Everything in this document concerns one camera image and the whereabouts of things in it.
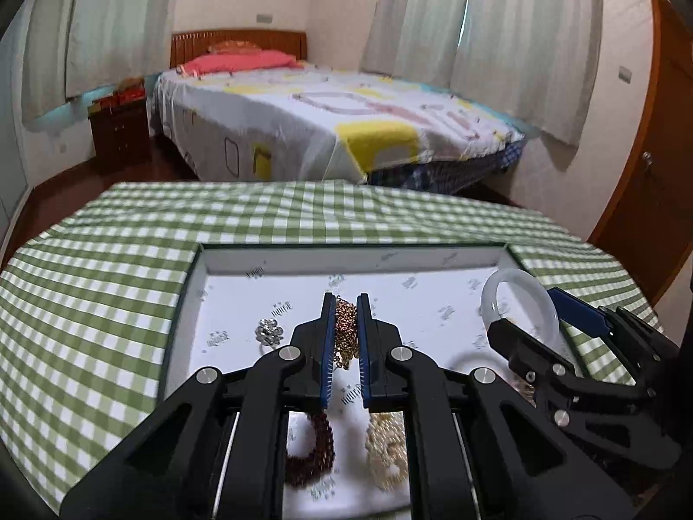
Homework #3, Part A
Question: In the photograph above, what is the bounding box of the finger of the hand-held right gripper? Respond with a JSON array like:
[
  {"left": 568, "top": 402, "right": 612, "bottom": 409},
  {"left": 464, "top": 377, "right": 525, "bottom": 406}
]
[
  {"left": 546, "top": 287, "right": 677, "bottom": 370},
  {"left": 487, "top": 318, "right": 588, "bottom": 391}
]

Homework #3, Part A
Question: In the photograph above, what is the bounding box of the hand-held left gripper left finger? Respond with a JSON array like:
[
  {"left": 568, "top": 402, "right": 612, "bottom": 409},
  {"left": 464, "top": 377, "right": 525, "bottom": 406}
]
[{"left": 59, "top": 292, "right": 339, "bottom": 520}]

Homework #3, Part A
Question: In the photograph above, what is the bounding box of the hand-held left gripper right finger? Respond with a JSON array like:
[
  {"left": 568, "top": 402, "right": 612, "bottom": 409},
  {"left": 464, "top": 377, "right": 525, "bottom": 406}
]
[{"left": 354, "top": 292, "right": 634, "bottom": 520}]

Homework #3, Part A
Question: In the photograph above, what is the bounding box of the gold chain necklace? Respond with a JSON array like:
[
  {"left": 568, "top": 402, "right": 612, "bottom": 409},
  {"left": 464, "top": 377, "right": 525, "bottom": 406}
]
[{"left": 331, "top": 297, "right": 363, "bottom": 372}]

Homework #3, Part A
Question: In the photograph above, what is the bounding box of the white jade bangle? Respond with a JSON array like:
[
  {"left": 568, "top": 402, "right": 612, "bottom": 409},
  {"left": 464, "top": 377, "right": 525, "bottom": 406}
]
[{"left": 481, "top": 269, "right": 564, "bottom": 358}]

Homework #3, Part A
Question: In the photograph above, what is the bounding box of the silver rhinestone brooch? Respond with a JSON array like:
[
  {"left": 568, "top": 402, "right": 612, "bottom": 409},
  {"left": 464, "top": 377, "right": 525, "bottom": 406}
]
[{"left": 254, "top": 318, "right": 285, "bottom": 346}]

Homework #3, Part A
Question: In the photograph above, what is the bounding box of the white shallow tray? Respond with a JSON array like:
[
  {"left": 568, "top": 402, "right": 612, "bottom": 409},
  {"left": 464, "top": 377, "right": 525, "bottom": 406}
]
[{"left": 157, "top": 241, "right": 588, "bottom": 518}]

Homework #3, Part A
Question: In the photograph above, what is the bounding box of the pearl necklace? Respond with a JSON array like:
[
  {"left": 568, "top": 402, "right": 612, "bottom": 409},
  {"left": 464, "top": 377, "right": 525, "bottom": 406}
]
[{"left": 365, "top": 412, "right": 411, "bottom": 494}]

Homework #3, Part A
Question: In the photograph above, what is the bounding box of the dark red bead bracelet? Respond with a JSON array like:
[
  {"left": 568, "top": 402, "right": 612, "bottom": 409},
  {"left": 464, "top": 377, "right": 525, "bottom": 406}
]
[{"left": 284, "top": 410, "right": 337, "bottom": 488}]

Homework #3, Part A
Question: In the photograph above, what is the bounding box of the wooden door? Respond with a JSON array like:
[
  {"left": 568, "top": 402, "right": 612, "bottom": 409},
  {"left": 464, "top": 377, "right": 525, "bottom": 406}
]
[{"left": 587, "top": 0, "right": 693, "bottom": 304}]

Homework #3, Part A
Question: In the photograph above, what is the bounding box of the blue checked bed cover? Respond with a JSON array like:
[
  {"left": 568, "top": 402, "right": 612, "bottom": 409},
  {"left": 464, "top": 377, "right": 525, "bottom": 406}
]
[{"left": 368, "top": 138, "right": 528, "bottom": 194}]

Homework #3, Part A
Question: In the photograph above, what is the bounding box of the green checked tablecloth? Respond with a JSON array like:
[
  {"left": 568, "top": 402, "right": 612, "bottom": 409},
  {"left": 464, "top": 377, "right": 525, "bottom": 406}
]
[{"left": 0, "top": 180, "right": 658, "bottom": 515}]

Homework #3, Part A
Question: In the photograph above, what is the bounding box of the bed with patterned cover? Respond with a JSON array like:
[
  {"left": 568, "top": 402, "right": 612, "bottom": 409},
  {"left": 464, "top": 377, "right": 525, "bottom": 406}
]
[{"left": 152, "top": 57, "right": 528, "bottom": 185}]

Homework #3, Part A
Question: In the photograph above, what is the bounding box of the white curtain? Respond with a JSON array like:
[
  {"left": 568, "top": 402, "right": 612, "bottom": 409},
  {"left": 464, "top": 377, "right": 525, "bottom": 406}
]
[
  {"left": 65, "top": 0, "right": 185, "bottom": 99},
  {"left": 360, "top": 0, "right": 474, "bottom": 88},
  {"left": 22, "top": 0, "right": 82, "bottom": 120},
  {"left": 449, "top": 0, "right": 604, "bottom": 147}
]

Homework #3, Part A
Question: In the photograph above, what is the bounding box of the dark wooden nightstand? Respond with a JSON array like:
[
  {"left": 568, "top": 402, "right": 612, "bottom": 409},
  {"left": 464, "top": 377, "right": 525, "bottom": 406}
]
[{"left": 88, "top": 98, "right": 152, "bottom": 160}]

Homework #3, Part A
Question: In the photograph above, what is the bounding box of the pink pillow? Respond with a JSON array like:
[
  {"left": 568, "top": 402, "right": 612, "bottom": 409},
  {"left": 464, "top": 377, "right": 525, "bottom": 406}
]
[{"left": 181, "top": 50, "right": 305, "bottom": 75}]

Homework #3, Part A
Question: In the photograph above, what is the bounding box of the small orange cushion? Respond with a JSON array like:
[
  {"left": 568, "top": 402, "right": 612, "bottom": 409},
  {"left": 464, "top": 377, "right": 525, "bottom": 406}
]
[{"left": 208, "top": 39, "right": 261, "bottom": 54}]

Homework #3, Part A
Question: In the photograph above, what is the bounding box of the wooden bed headboard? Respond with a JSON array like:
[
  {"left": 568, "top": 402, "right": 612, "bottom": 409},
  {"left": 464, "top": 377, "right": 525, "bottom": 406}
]
[{"left": 170, "top": 29, "right": 309, "bottom": 68}]

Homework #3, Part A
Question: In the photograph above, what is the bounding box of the red box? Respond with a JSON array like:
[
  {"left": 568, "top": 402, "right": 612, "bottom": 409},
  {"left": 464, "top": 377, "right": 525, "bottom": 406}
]
[{"left": 89, "top": 92, "right": 147, "bottom": 113}]

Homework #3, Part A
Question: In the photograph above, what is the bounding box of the glass sliding wardrobe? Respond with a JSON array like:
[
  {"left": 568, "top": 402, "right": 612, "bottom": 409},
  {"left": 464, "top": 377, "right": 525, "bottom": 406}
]
[{"left": 0, "top": 27, "right": 30, "bottom": 239}]

